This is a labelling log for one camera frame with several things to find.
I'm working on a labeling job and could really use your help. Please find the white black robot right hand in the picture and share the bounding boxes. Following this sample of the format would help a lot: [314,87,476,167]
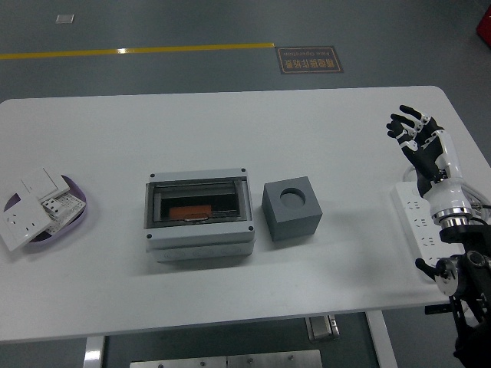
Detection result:
[385,104,473,223]

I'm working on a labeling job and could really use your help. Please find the grey box with clear lid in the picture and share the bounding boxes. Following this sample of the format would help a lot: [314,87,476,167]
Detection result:
[144,167,256,264]

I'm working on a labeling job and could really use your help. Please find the orange cylinder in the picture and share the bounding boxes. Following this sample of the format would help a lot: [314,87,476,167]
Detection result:
[168,205,213,222]

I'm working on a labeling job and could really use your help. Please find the grey cube with round hole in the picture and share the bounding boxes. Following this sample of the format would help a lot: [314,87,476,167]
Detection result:
[262,176,322,242]

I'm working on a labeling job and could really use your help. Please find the white power strip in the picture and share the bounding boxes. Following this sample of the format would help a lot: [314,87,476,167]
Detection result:
[390,182,467,284]

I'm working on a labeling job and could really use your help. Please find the red cabinet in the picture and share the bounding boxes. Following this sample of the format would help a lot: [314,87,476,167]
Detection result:
[475,5,491,53]

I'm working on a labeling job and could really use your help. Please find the white table leg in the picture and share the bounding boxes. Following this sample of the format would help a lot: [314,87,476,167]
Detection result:
[364,310,398,368]
[83,336,105,368]

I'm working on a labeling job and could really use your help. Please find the purple tray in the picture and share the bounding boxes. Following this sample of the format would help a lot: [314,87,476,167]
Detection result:
[3,174,90,252]

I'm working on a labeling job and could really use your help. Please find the white perforated socket plate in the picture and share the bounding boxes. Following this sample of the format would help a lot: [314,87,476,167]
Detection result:
[48,191,86,234]

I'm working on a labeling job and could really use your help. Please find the white socket insert module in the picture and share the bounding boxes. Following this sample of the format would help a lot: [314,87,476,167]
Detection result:
[40,197,64,220]

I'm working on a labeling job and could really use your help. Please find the grey metal table bracket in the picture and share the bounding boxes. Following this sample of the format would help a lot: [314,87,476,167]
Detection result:
[305,314,341,343]

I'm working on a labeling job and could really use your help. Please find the steel base plate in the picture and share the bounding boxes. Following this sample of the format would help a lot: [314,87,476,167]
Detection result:
[226,349,323,368]
[129,354,228,368]

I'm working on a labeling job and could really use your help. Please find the white wall switch plate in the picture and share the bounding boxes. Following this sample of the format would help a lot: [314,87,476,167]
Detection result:
[11,167,72,204]

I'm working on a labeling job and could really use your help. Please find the white wall socket plate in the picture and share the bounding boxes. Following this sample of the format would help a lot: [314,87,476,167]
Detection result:
[0,191,58,252]

